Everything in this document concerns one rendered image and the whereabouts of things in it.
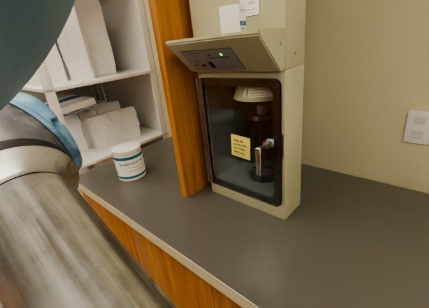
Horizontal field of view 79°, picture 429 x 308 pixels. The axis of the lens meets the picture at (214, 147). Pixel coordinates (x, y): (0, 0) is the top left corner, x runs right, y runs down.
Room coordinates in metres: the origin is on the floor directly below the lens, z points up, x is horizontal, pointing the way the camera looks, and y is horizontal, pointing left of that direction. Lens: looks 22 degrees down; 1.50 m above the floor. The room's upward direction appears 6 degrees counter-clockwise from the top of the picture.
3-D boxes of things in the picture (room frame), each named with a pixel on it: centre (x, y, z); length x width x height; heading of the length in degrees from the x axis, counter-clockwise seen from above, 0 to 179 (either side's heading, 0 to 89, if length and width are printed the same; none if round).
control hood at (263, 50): (0.74, -0.05, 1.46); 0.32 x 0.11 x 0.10; 46
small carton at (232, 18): (0.71, -0.08, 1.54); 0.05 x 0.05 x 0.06; 64
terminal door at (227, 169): (0.78, -0.08, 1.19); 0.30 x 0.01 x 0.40; 45
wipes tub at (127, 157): (1.12, 0.41, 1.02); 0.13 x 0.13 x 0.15
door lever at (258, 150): (0.68, -0.14, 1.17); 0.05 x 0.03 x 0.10; 135
